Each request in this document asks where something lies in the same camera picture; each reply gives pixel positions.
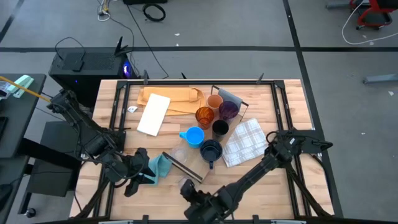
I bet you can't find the purple translucent tumbler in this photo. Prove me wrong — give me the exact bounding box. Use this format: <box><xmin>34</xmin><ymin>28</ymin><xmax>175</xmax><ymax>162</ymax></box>
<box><xmin>218</xmin><ymin>100</ymin><xmax>239</xmax><ymax>123</ymax></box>

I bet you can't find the white folded napkin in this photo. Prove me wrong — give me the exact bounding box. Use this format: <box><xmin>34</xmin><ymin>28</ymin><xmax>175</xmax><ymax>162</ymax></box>
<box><xmin>136</xmin><ymin>93</ymin><xmax>171</xmax><ymax>137</ymax></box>

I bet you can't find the red cart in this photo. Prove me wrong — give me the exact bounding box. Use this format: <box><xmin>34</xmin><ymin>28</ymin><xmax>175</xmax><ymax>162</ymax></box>
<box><xmin>349</xmin><ymin>0</ymin><xmax>398</xmax><ymax>31</ymax></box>

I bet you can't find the white and yellow cable bundle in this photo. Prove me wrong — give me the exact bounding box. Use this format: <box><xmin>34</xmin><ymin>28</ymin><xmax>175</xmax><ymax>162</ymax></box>
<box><xmin>96</xmin><ymin>0</ymin><xmax>112</xmax><ymax>22</ymax></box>

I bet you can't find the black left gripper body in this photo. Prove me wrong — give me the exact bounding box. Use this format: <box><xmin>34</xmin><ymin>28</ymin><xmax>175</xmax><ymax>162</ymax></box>
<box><xmin>129</xmin><ymin>147</ymin><xmax>149</xmax><ymax>181</ymax></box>

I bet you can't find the wooden shelf with black frame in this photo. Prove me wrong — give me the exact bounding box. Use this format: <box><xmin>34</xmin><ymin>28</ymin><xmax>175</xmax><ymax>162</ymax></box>
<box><xmin>162</xmin><ymin>84</ymin><xmax>249</xmax><ymax>184</ymax></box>

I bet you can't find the black floor stand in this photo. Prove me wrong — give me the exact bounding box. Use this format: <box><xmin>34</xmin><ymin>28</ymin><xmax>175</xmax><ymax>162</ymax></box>
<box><xmin>18</xmin><ymin>120</ymin><xmax>82</xmax><ymax>215</ymax></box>

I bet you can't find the white plaid cloth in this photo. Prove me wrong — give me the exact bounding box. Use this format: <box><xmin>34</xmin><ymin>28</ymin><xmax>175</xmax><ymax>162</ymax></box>
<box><xmin>222</xmin><ymin>117</ymin><xmax>269</xmax><ymax>168</ymax></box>

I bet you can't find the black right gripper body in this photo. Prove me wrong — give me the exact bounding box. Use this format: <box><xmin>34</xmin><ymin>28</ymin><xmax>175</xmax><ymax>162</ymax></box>
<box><xmin>183</xmin><ymin>189</ymin><xmax>218</xmax><ymax>223</ymax></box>

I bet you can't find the white floor cable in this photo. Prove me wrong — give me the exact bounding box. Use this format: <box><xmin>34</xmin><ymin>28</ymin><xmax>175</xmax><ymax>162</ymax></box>
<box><xmin>341</xmin><ymin>0</ymin><xmax>398</xmax><ymax>46</ymax></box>

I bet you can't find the dark speckled enamel mug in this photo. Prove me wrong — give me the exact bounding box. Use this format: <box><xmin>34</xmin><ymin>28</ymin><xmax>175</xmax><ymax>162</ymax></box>
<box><xmin>200</xmin><ymin>139</ymin><xmax>223</xmax><ymax>170</ymax></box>

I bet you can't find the grey folded cloth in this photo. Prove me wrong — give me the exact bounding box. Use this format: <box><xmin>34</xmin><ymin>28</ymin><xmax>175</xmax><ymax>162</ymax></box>
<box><xmin>217</xmin><ymin>88</ymin><xmax>243</xmax><ymax>108</ymax></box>

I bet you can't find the peach plastic cup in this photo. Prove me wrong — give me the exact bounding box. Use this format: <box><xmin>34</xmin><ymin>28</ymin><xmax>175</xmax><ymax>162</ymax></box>
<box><xmin>206</xmin><ymin>93</ymin><xmax>224</xmax><ymax>110</ymax></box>

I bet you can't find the mint green stapler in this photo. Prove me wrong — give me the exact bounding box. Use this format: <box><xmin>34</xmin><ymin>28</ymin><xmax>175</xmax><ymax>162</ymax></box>
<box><xmin>6</xmin><ymin>74</ymin><xmax>35</xmax><ymax>99</ymax></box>

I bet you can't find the grey metal floor bar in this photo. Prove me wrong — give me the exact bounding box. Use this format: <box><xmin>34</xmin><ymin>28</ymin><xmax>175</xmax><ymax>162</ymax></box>
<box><xmin>363</xmin><ymin>73</ymin><xmax>398</xmax><ymax>85</ymax></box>

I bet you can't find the long black floor cable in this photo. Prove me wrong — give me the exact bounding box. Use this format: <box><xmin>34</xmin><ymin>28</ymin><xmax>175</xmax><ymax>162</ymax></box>
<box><xmin>126</xmin><ymin>2</ymin><xmax>170</xmax><ymax>80</ymax></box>

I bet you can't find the black desk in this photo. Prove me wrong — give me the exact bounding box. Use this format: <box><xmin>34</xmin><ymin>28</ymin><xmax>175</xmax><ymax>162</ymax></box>
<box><xmin>0</xmin><ymin>73</ymin><xmax>47</xmax><ymax>159</ymax></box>

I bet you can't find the blue mug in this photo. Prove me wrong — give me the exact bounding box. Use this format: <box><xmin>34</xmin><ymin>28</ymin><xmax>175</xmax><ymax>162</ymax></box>
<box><xmin>179</xmin><ymin>126</ymin><xmax>205</xmax><ymax>149</ymax></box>

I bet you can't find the black plastic cup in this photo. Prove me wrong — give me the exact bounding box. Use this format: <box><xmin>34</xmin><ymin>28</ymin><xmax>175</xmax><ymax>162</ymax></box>
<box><xmin>212</xmin><ymin>119</ymin><xmax>229</xmax><ymax>141</ymax></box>

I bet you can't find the coiled black cable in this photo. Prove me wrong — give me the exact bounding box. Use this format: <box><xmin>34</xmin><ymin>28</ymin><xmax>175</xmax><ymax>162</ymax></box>
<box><xmin>142</xmin><ymin>2</ymin><xmax>167</xmax><ymax>22</ymax></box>

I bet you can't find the teal cloth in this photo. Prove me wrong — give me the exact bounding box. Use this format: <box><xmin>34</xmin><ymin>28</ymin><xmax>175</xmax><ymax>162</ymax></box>
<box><xmin>141</xmin><ymin>154</ymin><xmax>173</xmax><ymax>187</ymax></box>

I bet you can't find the orange translucent tumbler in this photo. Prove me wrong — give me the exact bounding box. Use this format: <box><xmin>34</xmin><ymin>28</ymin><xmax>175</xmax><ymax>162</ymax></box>
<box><xmin>195</xmin><ymin>106</ymin><xmax>215</xmax><ymax>130</ymax></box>

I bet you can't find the black metal table frame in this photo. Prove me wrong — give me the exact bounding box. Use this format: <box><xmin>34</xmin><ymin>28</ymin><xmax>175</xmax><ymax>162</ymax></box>
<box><xmin>70</xmin><ymin>73</ymin><xmax>335</xmax><ymax>224</ymax></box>

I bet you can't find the black computer tower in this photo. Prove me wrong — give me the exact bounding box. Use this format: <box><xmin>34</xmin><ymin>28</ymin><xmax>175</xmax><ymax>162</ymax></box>
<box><xmin>48</xmin><ymin>35</ymin><xmax>137</xmax><ymax>108</ymax></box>

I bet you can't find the mustard yellow cloth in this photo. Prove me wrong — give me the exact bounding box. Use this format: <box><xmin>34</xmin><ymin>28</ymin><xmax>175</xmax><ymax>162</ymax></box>
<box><xmin>136</xmin><ymin>86</ymin><xmax>208</xmax><ymax>116</ymax></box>

